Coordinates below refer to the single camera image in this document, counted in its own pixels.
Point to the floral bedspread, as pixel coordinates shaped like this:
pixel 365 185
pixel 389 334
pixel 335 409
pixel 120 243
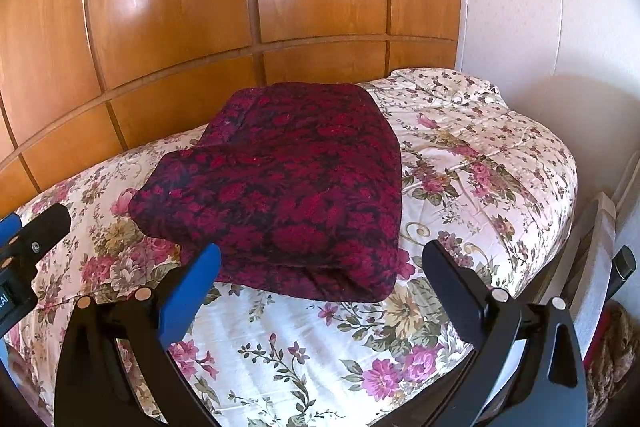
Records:
pixel 475 167

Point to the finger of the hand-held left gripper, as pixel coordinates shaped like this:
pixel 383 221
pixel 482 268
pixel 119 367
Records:
pixel 45 227
pixel 9 232

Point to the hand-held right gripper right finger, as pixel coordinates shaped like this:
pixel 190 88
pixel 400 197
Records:
pixel 452 287

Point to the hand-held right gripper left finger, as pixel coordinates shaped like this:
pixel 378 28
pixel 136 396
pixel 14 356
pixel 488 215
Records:
pixel 192 292

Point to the wooden wardrobe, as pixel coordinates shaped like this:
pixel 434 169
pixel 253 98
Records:
pixel 175 7

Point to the woven basket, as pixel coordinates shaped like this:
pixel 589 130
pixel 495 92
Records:
pixel 616 357

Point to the dark red floral garment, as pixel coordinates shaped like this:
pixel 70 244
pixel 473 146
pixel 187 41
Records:
pixel 300 187

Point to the white chair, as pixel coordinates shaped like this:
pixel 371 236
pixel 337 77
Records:
pixel 597 247

